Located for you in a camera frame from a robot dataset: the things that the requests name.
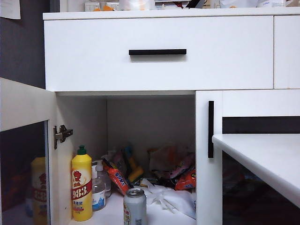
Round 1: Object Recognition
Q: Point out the clear plastic bag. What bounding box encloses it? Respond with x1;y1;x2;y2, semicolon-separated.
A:
147;145;189;174

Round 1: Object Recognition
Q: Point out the black door handle bar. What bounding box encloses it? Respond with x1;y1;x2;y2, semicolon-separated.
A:
208;100;215;159

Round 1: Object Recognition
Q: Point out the metal door hinge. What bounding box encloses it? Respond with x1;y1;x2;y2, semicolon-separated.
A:
52;124;74;150

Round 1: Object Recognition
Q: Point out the white crumpled bag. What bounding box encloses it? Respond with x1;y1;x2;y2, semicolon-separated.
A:
220;0;258;8

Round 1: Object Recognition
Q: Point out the red orange snack bag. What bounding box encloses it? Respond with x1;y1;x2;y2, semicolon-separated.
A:
174;168;196;191

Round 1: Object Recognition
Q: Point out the clear plastic bottle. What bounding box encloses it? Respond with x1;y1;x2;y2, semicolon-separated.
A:
100;161;112;199

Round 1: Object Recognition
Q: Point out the narrow white drawer front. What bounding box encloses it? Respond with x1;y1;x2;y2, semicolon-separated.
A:
273;14;300;90

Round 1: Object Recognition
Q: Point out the yellow green sponge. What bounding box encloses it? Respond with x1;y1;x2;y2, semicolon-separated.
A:
123;146;144;183

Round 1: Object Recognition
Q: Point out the white wall switch plate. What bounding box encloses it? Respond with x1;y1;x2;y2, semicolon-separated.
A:
84;1;100;12

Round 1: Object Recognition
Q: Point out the wide white drawer front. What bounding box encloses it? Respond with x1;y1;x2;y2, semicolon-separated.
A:
44;15;274;92

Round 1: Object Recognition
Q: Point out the white cabinet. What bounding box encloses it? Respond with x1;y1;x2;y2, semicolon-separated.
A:
43;6;300;225

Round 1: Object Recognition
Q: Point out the white paper sheet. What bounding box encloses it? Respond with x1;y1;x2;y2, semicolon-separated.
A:
0;0;21;20

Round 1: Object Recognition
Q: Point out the yellow detergent bottle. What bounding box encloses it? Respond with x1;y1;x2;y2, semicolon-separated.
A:
71;145;93;222

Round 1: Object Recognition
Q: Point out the pink snack bag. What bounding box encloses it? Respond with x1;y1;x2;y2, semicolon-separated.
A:
168;153;195;180

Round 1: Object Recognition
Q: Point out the black drawer handle bar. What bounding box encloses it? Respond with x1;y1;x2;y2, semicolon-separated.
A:
128;48;188;56

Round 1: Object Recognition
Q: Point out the printed paper box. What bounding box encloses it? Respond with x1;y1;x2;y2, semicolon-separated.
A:
154;0;188;9

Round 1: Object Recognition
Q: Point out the white glass-panel cabinet door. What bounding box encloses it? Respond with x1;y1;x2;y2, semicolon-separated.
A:
0;77;58;225
195;89;300;225

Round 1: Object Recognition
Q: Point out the orange snack bag blue print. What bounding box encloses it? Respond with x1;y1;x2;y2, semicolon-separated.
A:
102;157;135;196

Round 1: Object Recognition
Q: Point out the silver beverage can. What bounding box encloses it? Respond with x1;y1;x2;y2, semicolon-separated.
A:
123;187;147;225

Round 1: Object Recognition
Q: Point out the black angular object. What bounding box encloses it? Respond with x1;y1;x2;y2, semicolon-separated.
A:
185;0;205;9

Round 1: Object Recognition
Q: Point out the clear pump sanitizer bottle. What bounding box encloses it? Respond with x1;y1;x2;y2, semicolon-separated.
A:
91;161;106;212

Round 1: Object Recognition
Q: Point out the white plastic gloves bag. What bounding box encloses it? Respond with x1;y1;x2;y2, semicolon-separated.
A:
133;179;196;220

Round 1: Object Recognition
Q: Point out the clear plastic container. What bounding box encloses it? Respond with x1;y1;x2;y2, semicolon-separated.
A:
119;0;156;11

